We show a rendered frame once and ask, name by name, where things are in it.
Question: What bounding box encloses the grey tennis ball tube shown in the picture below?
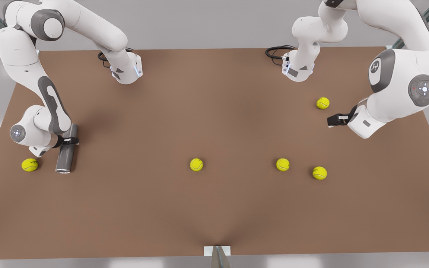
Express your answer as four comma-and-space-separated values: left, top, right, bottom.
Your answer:
55, 124, 79, 174

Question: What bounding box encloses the black cable loop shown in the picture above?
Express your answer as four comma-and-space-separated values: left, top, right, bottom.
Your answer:
98, 47, 134, 68
265, 45, 297, 66

